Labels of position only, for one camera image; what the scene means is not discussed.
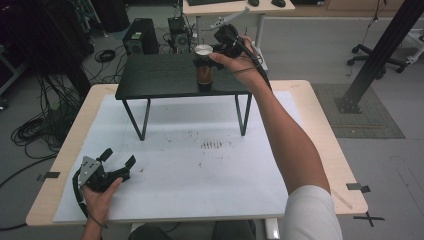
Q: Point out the open computer tower with fan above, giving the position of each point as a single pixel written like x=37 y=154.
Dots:
x=179 y=35

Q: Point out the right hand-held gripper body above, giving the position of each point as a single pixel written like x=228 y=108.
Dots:
x=228 y=38

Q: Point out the brown jar with metal lid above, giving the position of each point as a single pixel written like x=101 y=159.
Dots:
x=204 y=75

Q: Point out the black keyboard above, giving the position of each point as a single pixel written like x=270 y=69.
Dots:
x=213 y=2

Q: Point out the black computer tower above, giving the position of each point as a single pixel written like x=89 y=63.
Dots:
x=140 y=36

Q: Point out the black tape cross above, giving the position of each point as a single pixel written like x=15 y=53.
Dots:
x=368 y=218

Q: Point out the white table mat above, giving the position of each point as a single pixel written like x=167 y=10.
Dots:
x=183 y=186

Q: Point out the black metal post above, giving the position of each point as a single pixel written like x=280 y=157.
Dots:
x=380 y=50

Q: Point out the grey floor mat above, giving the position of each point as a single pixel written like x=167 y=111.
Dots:
x=370 y=123

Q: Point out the black office chair base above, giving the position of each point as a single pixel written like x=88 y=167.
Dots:
x=395 y=61

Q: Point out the person's left hand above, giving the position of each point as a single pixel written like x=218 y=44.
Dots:
x=98 y=203

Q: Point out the black desktop shelf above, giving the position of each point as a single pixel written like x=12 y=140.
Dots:
x=160 y=75

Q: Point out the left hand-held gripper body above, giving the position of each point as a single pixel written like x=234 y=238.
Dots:
x=96 y=175

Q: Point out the black tape strip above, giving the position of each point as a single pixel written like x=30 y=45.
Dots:
x=358 y=187
x=50 y=175

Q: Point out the white sleeve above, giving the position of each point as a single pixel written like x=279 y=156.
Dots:
x=313 y=216

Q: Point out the person's right hand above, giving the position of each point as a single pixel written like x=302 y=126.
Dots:
x=246 y=68

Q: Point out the black computer mouse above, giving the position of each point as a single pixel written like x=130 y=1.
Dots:
x=278 y=3
x=253 y=2

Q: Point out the light wooden desk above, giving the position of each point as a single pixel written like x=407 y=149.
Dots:
x=266 y=10

